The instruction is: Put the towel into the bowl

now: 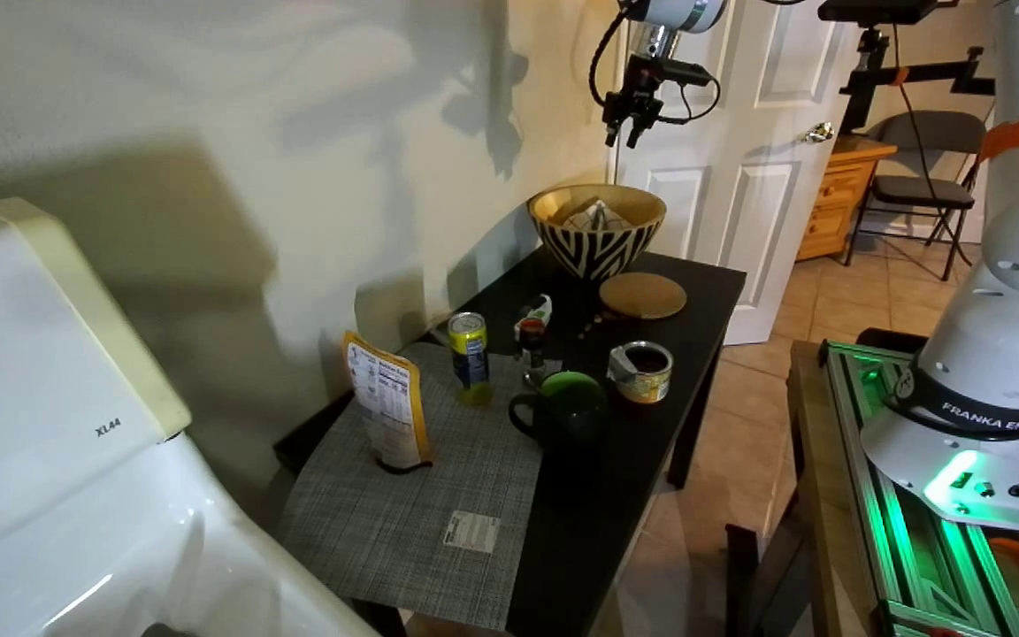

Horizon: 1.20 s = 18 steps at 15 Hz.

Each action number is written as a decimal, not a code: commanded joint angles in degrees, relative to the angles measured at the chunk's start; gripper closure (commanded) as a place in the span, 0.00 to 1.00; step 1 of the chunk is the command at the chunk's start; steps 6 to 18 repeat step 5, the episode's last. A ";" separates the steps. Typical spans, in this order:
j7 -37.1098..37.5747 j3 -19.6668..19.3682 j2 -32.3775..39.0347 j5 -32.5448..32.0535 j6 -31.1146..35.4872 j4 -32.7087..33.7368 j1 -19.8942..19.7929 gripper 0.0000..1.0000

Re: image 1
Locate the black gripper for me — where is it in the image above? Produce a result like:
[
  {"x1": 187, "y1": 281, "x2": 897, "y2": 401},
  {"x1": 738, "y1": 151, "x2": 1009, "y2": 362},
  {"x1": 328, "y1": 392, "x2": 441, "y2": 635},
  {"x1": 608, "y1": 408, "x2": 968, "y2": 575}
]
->
[{"x1": 602, "y1": 51, "x2": 691, "y2": 151}]

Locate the white checked towel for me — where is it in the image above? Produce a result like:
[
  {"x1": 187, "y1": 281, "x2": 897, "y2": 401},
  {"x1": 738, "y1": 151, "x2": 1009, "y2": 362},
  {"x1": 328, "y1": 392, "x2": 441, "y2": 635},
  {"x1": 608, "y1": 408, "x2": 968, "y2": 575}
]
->
[{"x1": 556, "y1": 194, "x2": 644, "y2": 240}]

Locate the wooden bowl with zebra pattern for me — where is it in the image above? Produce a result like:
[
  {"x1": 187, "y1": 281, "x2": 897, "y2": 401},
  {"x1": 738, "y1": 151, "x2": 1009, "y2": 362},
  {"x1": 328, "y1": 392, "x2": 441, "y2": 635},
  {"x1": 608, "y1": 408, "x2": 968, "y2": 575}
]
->
[{"x1": 527, "y1": 180, "x2": 673, "y2": 283}]

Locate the round wooden coaster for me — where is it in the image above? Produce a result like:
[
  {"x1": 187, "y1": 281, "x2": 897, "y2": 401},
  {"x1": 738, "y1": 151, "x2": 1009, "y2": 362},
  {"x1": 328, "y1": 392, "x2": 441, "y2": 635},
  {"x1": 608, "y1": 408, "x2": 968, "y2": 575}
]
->
[{"x1": 596, "y1": 268, "x2": 694, "y2": 326}]

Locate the wooden dresser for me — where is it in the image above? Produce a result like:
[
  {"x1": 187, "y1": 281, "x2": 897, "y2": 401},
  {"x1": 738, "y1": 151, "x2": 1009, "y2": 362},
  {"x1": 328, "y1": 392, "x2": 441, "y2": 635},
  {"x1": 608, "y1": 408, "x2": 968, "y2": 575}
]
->
[{"x1": 791, "y1": 135, "x2": 897, "y2": 264}]

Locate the spice bottle with red cap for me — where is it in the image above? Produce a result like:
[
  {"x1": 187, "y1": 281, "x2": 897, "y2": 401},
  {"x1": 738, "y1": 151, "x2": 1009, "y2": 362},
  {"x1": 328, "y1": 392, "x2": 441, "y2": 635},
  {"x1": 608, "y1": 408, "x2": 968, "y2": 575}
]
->
[{"x1": 513, "y1": 314, "x2": 550, "y2": 385}]

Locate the yellow striped ceramic cup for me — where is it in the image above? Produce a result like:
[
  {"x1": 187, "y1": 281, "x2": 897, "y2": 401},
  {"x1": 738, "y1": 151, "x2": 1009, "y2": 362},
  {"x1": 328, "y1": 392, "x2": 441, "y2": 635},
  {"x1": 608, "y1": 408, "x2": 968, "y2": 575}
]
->
[{"x1": 606, "y1": 336, "x2": 678, "y2": 408}]

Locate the green and yellow can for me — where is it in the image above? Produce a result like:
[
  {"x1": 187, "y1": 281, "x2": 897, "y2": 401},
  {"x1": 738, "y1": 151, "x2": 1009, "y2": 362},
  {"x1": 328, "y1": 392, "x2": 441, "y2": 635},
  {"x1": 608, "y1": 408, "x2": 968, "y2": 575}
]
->
[{"x1": 444, "y1": 309, "x2": 495, "y2": 412}]

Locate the dark green mug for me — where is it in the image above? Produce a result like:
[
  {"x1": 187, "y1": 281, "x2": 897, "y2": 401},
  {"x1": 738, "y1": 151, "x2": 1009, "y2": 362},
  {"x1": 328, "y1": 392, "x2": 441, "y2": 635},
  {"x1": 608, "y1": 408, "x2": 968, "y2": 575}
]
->
[{"x1": 506, "y1": 367, "x2": 611, "y2": 453}]

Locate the gray folding chair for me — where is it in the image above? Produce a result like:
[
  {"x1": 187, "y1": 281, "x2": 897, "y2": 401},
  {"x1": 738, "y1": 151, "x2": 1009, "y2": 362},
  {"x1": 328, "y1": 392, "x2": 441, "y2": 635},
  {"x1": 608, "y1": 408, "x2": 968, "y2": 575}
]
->
[{"x1": 842, "y1": 105, "x2": 994, "y2": 283}]

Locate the cardboard box package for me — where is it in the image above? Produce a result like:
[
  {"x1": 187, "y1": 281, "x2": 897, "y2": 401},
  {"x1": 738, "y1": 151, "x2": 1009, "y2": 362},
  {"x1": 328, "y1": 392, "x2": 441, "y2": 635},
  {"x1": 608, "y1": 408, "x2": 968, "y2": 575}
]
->
[{"x1": 339, "y1": 329, "x2": 436, "y2": 476}]

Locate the black table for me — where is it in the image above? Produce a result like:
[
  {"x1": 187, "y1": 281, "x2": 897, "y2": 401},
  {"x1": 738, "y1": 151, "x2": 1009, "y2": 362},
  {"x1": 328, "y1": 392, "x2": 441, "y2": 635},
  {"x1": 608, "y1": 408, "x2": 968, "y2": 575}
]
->
[{"x1": 271, "y1": 243, "x2": 749, "y2": 637}]

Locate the white label on placemat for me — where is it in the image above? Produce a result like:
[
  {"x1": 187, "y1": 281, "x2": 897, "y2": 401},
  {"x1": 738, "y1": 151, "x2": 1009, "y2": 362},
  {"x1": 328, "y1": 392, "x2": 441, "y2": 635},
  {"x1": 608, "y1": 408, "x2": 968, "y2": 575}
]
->
[{"x1": 438, "y1": 505, "x2": 503, "y2": 559}]

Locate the gray woven placemat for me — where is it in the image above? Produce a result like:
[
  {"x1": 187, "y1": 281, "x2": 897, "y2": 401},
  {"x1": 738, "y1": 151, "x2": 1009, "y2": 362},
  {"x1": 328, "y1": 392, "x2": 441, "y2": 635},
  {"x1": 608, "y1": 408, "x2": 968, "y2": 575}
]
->
[{"x1": 274, "y1": 340, "x2": 549, "y2": 635}]

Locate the white gas stove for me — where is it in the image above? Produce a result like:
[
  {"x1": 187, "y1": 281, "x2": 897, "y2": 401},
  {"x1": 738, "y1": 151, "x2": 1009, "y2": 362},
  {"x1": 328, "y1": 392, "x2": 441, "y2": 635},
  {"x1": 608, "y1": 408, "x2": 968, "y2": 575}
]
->
[{"x1": 0, "y1": 194, "x2": 383, "y2": 637}]

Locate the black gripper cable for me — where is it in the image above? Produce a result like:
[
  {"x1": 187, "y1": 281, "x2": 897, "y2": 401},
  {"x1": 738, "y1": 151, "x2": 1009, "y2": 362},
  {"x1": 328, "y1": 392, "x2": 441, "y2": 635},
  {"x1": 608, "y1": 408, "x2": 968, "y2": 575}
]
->
[{"x1": 586, "y1": 8, "x2": 727, "y2": 129}]

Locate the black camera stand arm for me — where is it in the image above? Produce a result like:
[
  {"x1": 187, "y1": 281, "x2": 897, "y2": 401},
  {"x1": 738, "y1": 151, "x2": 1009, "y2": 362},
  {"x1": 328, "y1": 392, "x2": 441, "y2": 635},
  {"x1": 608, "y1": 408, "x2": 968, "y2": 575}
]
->
[{"x1": 816, "y1": 0, "x2": 1013, "y2": 137}]

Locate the aluminium robot stand frame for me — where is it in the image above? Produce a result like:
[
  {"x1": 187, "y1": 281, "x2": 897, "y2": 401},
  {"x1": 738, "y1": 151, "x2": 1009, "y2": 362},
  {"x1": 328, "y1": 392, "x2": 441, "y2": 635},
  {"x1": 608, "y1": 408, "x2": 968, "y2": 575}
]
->
[{"x1": 790, "y1": 336, "x2": 1019, "y2": 637}]

